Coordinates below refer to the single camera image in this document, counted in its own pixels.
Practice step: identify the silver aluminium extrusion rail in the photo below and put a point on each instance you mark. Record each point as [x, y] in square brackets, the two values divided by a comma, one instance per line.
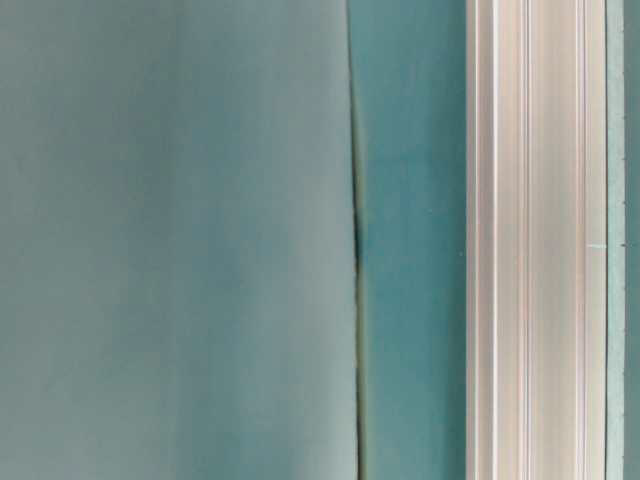
[536, 240]

